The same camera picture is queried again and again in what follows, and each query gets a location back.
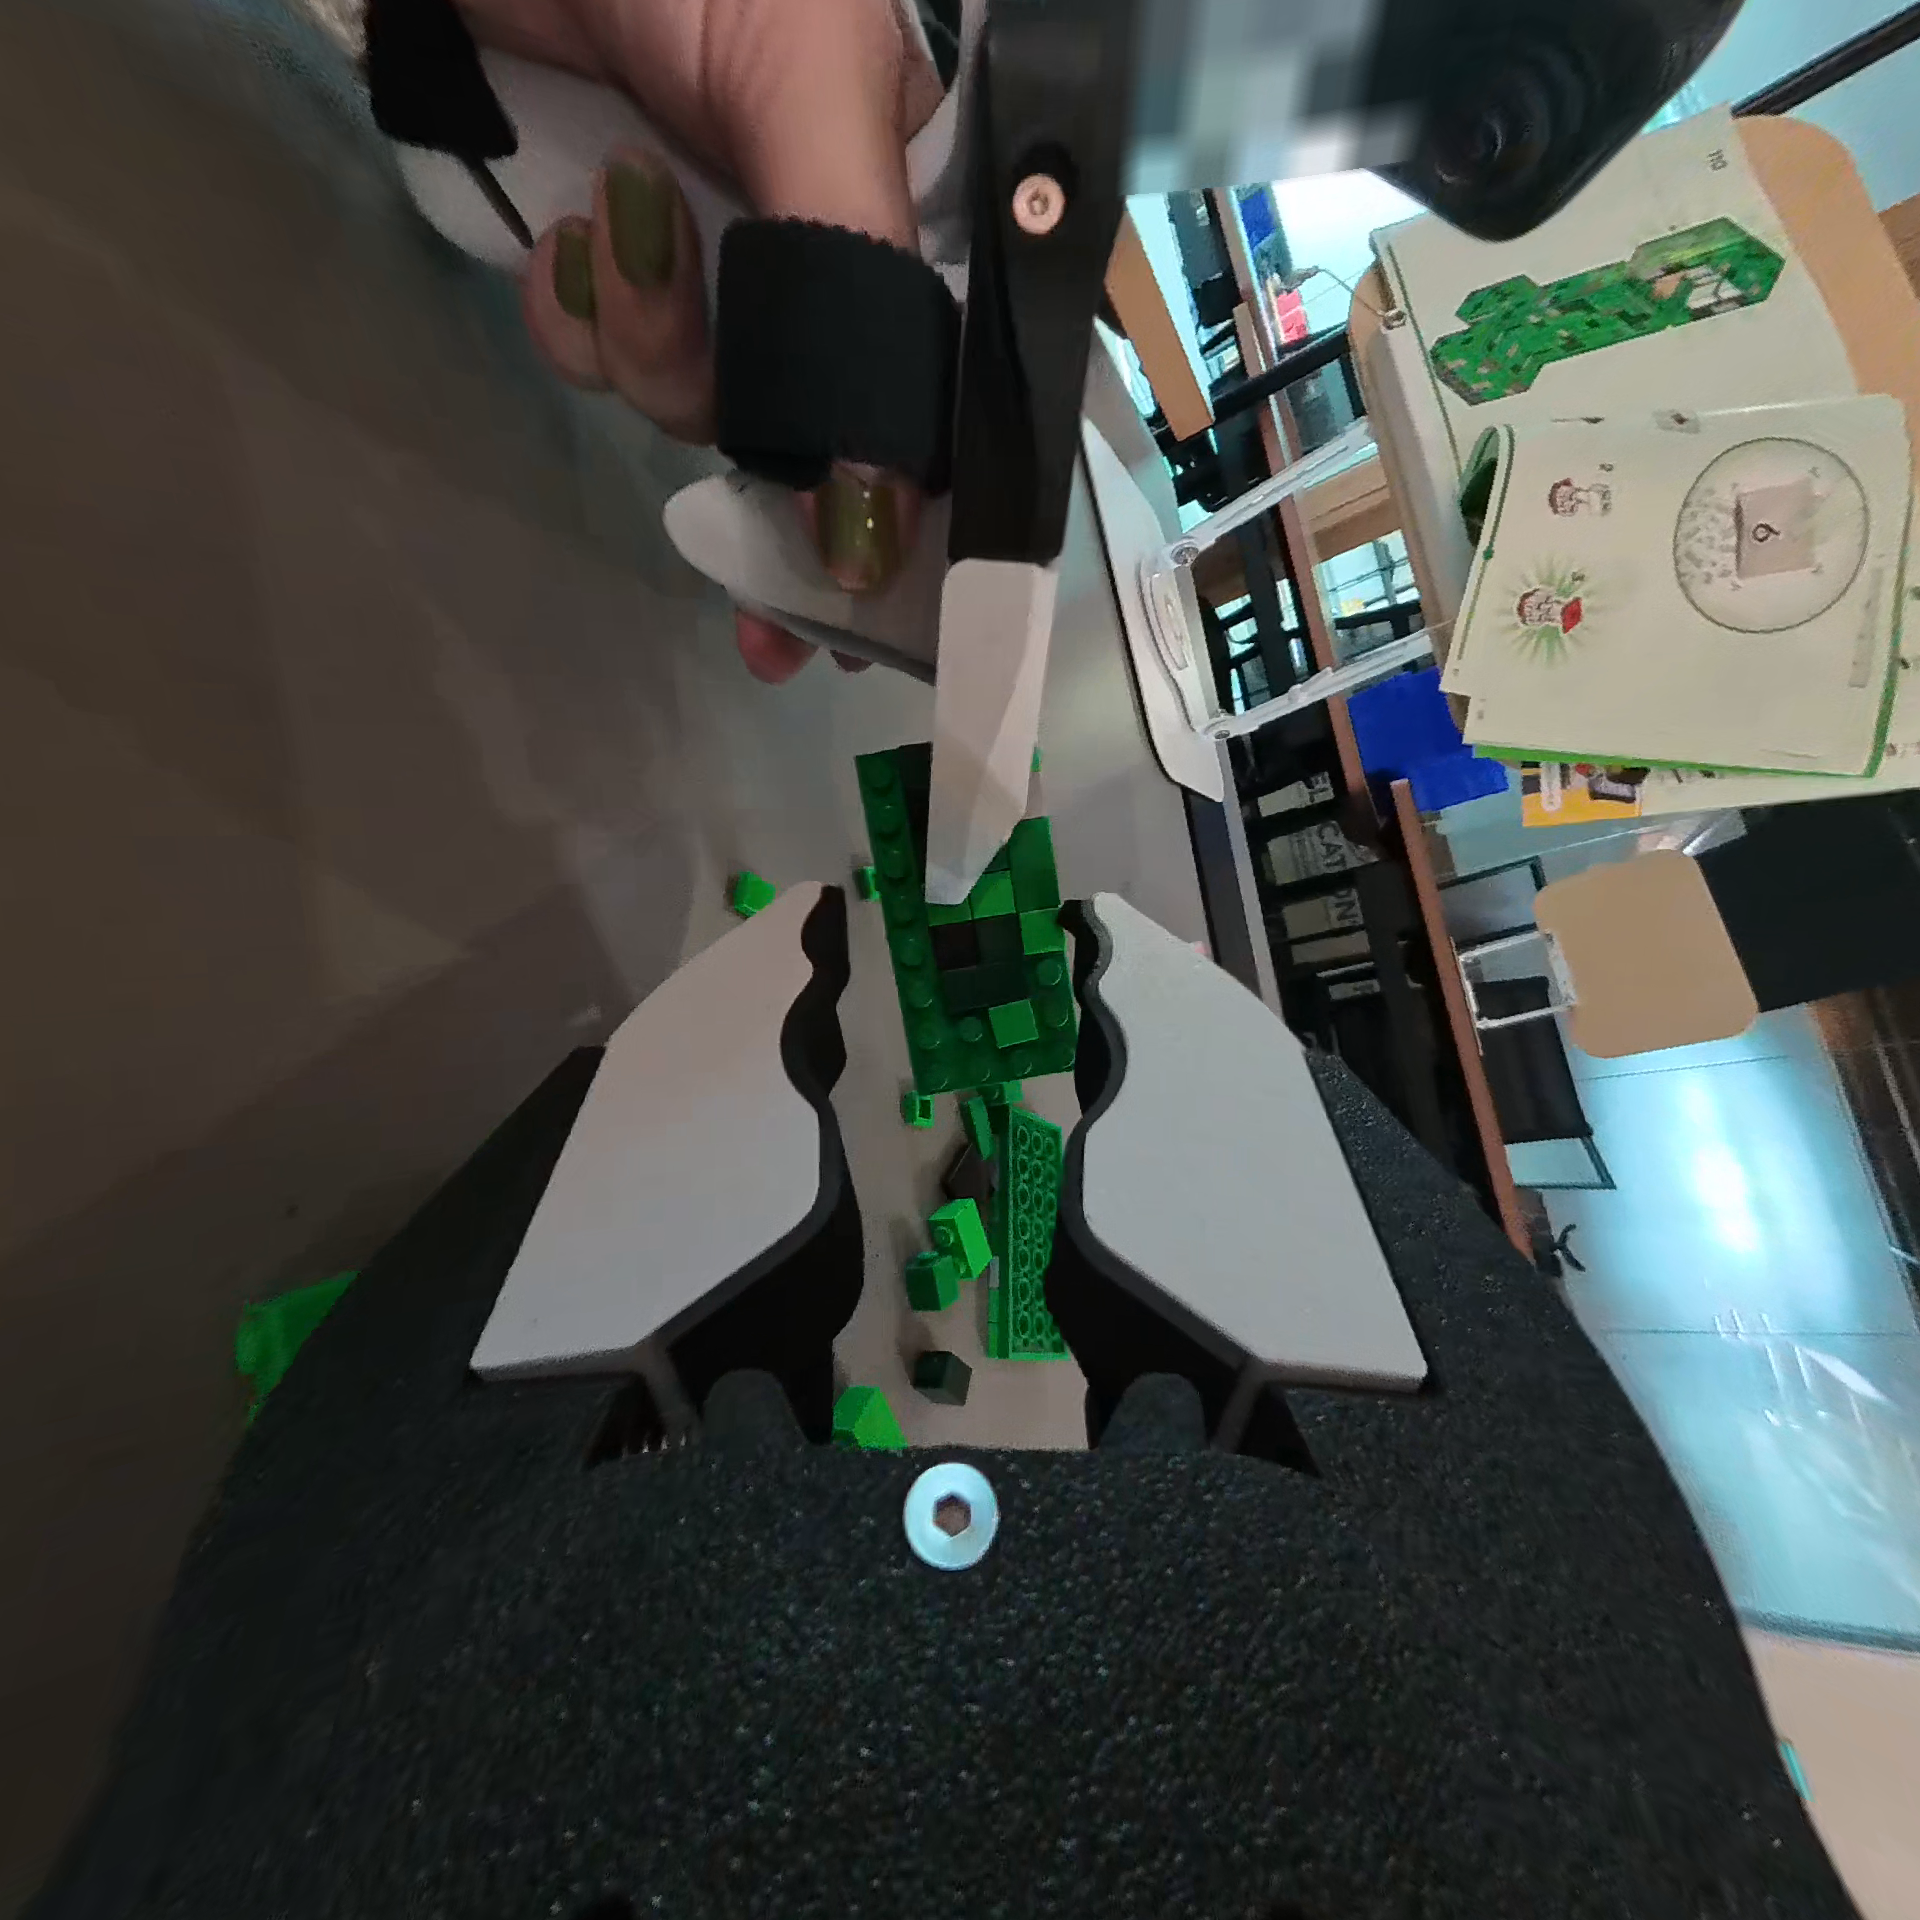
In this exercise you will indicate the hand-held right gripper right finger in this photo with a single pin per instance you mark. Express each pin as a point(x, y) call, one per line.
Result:
point(1229, 1200)

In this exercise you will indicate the lego instruction booklet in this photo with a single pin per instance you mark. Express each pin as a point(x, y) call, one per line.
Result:
point(1651, 661)

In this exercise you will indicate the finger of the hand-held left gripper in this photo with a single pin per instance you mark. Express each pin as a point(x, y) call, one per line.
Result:
point(984, 705)

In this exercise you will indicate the person's left hand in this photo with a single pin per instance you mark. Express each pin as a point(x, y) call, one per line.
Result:
point(749, 91)

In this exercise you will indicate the yellow leaflet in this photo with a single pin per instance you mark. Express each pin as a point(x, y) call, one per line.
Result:
point(1560, 801)

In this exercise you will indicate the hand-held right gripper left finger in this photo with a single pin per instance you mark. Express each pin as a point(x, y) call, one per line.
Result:
point(676, 1200)

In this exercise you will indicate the green tiled lego plate assembly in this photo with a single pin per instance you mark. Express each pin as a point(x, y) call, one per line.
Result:
point(975, 1036)

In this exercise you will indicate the large bare green lego plate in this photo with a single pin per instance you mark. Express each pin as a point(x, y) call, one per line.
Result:
point(1028, 1246)

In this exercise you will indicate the dark brown lego tile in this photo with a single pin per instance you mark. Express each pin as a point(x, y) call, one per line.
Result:
point(967, 1179)

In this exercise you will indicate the blurred green lego cluster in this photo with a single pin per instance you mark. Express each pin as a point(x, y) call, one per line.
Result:
point(292, 1336)

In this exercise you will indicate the tan rounded board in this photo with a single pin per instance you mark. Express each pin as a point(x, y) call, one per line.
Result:
point(1641, 953)
point(1843, 256)

